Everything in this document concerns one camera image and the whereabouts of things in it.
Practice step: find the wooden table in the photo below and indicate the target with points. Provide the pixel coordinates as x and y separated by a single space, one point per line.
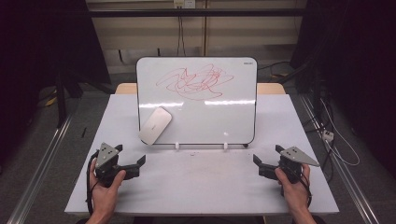
126 89

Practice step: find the black metal stand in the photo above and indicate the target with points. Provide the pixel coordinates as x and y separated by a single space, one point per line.
60 99

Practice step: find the aluminium floor rail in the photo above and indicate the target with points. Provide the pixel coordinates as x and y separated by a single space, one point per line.
339 161
37 174

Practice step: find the small black pen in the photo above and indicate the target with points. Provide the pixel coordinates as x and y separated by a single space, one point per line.
83 132

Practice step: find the white whiteboard with black rim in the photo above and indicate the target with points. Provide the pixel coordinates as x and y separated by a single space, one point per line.
199 124

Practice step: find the person's dark clothing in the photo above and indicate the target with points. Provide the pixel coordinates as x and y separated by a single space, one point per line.
199 221

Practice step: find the person's left hand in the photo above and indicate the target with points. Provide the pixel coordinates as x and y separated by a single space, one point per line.
104 196

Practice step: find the white power strip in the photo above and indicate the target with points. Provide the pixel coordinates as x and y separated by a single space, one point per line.
328 135

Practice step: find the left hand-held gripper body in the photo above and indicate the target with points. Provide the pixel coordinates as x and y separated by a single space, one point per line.
106 155

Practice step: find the person's right hand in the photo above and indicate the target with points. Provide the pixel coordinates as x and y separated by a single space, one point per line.
292 196

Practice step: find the white whiteboard eraser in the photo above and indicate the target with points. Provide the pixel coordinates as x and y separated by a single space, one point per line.
155 126

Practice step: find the black curtain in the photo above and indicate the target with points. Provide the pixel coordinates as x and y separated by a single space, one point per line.
46 46
358 62

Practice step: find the white whiteboard clip stand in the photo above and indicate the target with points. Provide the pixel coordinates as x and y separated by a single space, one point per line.
225 146
177 146

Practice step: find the black horizontal bar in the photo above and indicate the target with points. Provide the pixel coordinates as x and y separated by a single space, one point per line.
199 12

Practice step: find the white wall socket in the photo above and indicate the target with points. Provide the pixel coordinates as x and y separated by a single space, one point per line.
184 3

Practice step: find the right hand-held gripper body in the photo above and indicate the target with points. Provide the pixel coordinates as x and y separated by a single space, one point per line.
292 161

